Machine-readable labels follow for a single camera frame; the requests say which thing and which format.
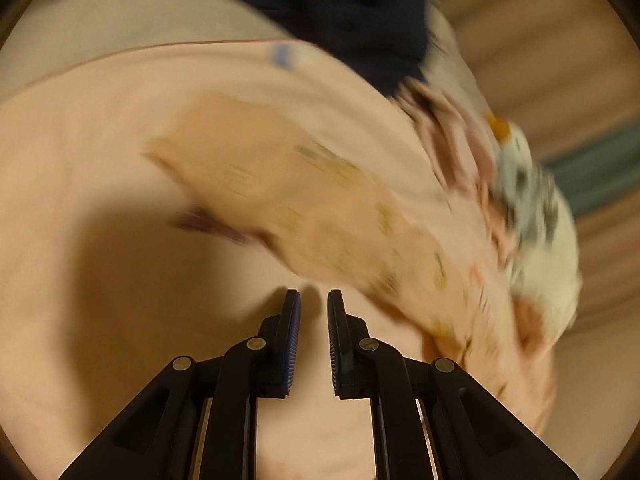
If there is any dark teal object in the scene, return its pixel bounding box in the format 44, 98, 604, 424
545, 130, 640, 217

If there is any white patterned cloth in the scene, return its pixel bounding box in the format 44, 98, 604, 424
482, 115, 583, 341

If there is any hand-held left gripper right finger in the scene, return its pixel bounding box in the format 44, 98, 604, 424
326, 289, 581, 480

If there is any dark navy cloth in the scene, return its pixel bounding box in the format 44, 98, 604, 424
232, 0, 441, 98

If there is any pink printed bed sheet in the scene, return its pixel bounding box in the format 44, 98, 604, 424
0, 0, 640, 480

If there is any peach cartoon print garment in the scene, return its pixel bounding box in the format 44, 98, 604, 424
142, 91, 558, 433

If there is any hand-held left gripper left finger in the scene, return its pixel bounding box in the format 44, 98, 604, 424
59, 288, 302, 480

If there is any crumpled pink cloth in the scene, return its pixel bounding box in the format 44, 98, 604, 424
400, 77, 521, 261

